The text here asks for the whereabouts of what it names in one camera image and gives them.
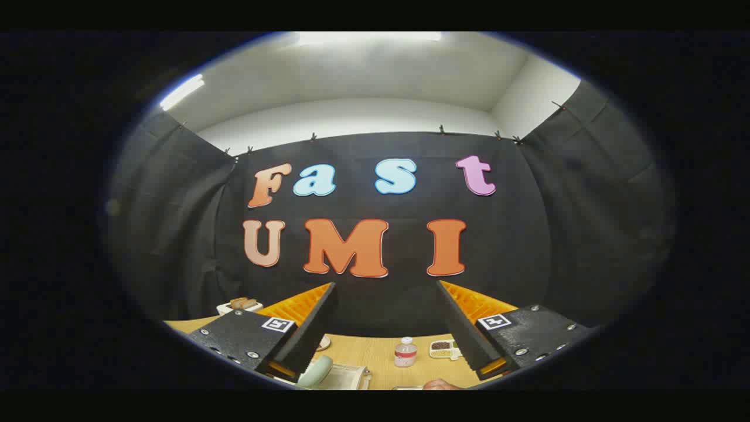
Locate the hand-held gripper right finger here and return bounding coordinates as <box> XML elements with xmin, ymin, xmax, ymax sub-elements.
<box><xmin>435</xmin><ymin>280</ymin><xmax>592</xmax><ymax>382</ymax></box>

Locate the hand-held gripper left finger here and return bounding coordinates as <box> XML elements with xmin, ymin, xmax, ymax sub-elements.
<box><xmin>186</xmin><ymin>282</ymin><xmax>339</xmax><ymax>383</ymax></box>

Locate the mint green plate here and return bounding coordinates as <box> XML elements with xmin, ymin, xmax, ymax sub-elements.
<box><xmin>296</xmin><ymin>355</ymin><xmax>335</xmax><ymax>389</ymax></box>

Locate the white divided condiment tray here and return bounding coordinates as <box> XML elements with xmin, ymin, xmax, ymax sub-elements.
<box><xmin>428</xmin><ymin>339</ymin><xmax>463</xmax><ymax>360</ymax></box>

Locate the clear bottle with red label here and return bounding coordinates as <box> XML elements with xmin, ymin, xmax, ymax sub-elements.
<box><xmin>394</xmin><ymin>336</ymin><xmax>418</xmax><ymax>368</ymax></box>

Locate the white toaster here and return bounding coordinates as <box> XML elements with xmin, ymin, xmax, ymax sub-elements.
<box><xmin>216</xmin><ymin>297</ymin><xmax>263</xmax><ymax>316</ymax></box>

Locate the long ceiling light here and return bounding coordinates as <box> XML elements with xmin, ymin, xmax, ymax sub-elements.
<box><xmin>159</xmin><ymin>74</ymin><xmax>206</xmax><ymax>111</ymax></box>
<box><xmin>296</xmin><ymin>32</ymin><xmax>443</xmax><ymax>46</ymax></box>

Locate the white wire dish rack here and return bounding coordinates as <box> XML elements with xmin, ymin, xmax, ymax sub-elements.
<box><xmin>275</xmin><ymin>362</ymin><xmax>373</xmax><ymax>390</ymax></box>

